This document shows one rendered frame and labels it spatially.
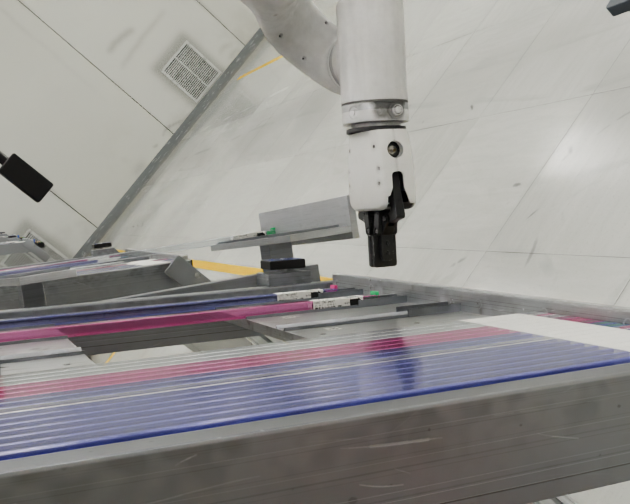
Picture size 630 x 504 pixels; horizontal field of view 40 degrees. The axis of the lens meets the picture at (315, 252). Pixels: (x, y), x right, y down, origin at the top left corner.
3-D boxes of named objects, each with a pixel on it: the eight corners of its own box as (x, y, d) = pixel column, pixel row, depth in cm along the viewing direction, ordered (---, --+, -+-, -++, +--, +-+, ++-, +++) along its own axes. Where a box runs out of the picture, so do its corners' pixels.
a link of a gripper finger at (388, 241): (404, 212, 106) (406, 266, 107) (391, 213, 109) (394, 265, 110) (381, 214, 105) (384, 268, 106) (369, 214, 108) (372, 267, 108)
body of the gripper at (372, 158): (422, 116, 105) (426, 208, 106) (383, 125, 114) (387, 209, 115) (367, 116, 102) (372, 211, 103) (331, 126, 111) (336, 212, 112)
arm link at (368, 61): (329, 109, 111) (356, 99, 103) (323, 6, 111) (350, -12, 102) (388, 108, 114) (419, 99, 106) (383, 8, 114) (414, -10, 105)
